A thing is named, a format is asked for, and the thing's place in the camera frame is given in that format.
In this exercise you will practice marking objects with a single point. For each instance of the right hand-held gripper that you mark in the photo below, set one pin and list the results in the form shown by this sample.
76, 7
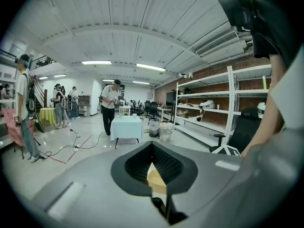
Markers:
225, 150

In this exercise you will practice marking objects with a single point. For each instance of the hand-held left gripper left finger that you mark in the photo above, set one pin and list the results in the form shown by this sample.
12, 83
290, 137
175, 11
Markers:
95, 189

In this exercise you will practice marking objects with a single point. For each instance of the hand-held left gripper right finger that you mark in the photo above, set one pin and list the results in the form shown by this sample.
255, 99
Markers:
213, 182

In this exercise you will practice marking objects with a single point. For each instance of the tan plastic bin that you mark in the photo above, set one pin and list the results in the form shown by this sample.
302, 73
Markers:
156, 180

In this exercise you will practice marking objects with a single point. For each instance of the person's right forearm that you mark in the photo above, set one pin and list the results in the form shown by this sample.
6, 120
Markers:
266, 108

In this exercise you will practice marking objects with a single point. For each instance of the black swivel chair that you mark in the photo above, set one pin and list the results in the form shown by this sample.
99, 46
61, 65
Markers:
244, 129

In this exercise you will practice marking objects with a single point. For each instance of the small white black helmet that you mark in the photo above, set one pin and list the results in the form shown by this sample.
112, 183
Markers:
199, 118

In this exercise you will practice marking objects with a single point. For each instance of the white power strip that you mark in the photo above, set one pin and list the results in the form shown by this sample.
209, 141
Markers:
76, 147

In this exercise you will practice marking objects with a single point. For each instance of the black-legged table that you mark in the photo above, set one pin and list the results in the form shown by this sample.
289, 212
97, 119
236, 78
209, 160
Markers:
116, 144

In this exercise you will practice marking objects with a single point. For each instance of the white metal shelf rack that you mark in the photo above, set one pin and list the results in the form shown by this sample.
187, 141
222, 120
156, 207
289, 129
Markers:
230, 91

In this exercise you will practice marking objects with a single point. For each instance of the grey mesh basket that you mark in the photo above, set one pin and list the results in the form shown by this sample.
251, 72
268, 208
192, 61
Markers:
165, 135

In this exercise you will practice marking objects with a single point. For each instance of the white plastic bag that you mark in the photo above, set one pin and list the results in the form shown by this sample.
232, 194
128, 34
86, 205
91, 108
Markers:
166, 125

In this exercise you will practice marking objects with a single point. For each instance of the table with light blue cloth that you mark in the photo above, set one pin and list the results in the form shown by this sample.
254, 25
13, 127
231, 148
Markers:
127, 127

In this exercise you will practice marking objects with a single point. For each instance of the white desk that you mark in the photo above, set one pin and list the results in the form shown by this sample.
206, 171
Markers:
164, 109

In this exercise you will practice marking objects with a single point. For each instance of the black monitor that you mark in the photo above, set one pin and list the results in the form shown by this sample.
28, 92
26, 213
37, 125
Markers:
171, 98

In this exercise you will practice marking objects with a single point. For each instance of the black leaning board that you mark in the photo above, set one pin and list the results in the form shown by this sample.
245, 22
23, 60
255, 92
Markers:
39, 125

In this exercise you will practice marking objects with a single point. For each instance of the wooden cubby cabinet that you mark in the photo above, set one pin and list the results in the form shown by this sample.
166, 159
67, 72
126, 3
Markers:
84, 103

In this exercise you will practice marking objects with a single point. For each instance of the white square table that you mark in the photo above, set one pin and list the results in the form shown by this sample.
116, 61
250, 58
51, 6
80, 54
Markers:
125, 107

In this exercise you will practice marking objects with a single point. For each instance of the yellow-green cloth covered table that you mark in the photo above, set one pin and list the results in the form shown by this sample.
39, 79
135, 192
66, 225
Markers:
47, 115

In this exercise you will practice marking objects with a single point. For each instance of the row of black office chairs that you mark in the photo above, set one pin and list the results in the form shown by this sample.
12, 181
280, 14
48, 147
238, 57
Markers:
148, 107

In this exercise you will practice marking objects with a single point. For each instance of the pink cloth covered chair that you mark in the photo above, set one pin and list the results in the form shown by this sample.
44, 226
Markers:
13, 129

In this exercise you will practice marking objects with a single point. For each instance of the ceiling air conditioner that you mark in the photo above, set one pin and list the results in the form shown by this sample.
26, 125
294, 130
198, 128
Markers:
221, 44

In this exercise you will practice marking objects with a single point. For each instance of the black backpack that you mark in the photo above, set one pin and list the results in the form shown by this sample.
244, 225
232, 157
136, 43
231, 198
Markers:
31, 98

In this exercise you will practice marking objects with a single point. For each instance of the black staircase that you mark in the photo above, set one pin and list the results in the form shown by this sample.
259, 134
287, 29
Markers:
40, 91

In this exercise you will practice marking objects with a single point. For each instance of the ceiling light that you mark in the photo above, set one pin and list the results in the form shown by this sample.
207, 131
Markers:
150, 67
96, 62

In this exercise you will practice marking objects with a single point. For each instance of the person's torso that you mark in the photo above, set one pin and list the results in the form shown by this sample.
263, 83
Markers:
280, 20

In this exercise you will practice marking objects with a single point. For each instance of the white wall spotlight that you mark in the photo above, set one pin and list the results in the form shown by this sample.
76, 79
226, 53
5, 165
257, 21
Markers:
190, 75

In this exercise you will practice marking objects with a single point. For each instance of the grey wall electrical box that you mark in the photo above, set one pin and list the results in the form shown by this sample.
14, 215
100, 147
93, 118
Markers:
149, 95

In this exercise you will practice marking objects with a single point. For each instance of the black head-mounted camera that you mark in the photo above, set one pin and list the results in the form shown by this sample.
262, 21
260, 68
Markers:
235, 11

